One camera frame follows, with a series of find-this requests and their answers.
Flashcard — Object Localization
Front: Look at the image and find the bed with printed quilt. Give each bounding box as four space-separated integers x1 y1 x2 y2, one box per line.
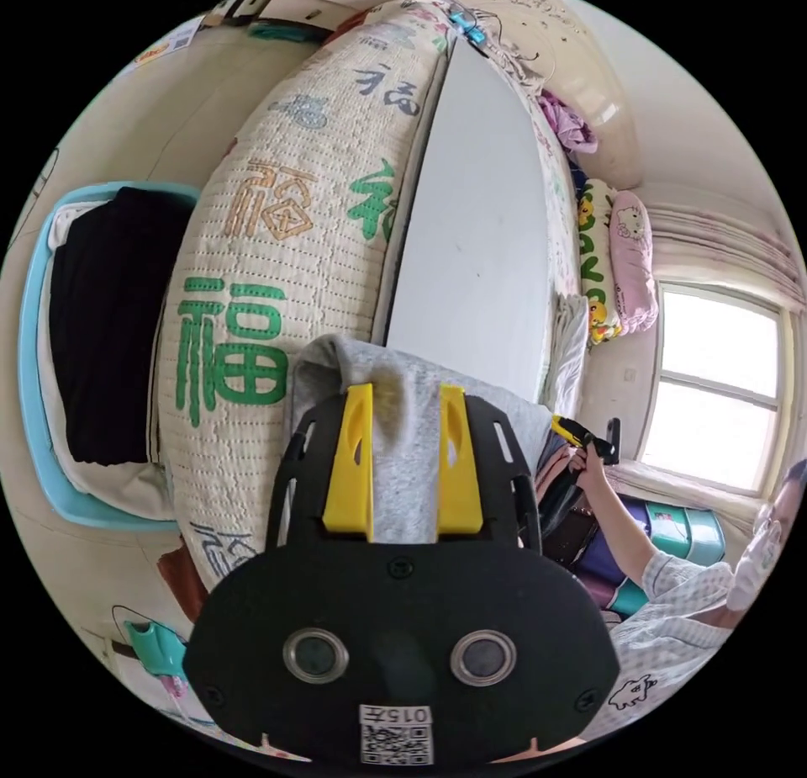
156 0 608 597

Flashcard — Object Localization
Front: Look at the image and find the white folded blanket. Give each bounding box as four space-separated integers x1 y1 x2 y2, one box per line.
549 290 590 416

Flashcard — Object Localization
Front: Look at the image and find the window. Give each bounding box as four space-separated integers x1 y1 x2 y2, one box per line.
635 279 797 496

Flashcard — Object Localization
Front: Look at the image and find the purple bunched cloth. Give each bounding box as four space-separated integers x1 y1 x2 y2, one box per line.
541 88 599 156

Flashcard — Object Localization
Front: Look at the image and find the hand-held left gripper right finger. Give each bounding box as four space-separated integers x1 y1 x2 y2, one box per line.
435 384 485 540

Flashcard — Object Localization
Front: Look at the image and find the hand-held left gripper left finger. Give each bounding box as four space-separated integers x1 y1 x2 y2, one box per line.
322 384 375 543

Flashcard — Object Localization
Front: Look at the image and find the white flat board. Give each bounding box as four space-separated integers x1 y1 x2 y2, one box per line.
382 33 570 408

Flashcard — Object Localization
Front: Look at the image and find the green storage box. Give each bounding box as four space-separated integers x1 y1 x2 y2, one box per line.
644 499 727 566

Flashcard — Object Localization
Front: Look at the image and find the pink curtain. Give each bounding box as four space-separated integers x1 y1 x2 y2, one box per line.
647 202 807 315

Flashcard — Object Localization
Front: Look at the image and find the person's right hand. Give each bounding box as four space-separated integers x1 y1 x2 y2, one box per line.
569 451 608 492

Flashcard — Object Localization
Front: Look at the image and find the yellow and green print pillow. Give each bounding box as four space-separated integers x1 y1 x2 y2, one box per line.
577 178 624 345

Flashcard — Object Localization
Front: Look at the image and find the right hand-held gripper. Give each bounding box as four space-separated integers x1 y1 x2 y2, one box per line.
551 414 623 471

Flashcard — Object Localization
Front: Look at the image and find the pink print pillow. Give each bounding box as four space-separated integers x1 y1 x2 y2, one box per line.
607 189 661 336

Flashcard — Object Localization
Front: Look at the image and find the person's right forearm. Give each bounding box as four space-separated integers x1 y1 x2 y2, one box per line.
587 468 658 580

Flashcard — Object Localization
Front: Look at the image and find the person's left hand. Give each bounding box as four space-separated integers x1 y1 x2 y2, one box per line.
498 735 588 765

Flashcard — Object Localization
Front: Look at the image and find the person's body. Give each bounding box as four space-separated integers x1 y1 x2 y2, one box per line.
578 457 807 751

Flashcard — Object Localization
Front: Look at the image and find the white cupboard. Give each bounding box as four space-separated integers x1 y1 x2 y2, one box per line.
208 0 446 32

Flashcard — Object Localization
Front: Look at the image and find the gray long sleeve shirt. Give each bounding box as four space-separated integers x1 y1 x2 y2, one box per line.
287 333 557 544

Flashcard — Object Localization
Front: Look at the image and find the blue basket with clothes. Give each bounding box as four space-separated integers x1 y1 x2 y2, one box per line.
17 182 204 532

